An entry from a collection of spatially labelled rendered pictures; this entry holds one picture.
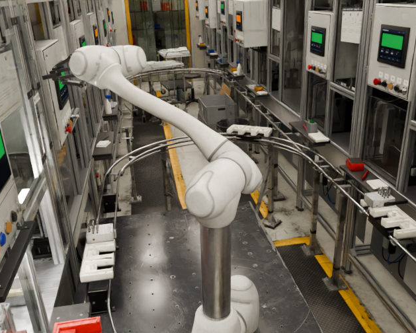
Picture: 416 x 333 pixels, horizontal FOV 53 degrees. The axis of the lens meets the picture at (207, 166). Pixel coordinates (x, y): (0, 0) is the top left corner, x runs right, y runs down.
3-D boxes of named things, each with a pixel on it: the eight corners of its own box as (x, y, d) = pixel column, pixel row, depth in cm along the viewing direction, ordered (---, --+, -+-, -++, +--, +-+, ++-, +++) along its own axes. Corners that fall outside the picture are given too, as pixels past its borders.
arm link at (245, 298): (265, 316, 175) (265, 273, 167) (247, 347, 161) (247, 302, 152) (230, 304, 183) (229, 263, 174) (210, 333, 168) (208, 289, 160)
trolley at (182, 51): (197, 100, 818) (194, 49, 779) (168, 103, 803) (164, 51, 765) (186, 90, 892) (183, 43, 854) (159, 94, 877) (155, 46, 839)
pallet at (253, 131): (227, 139, 364) (226, 128, 360) (232, 134, 376) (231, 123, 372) (267, 143, 351) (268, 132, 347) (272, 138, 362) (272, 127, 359)
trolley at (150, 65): (143, 124, 685) (136, 64, 647) (132, 115, 732) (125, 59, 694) (191, 115, 721) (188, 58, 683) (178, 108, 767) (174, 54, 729)
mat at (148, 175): (197, 232, 375) (197, 230, 375) (131, 240, 368) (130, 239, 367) (160, 90, 908) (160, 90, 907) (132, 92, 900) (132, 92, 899)
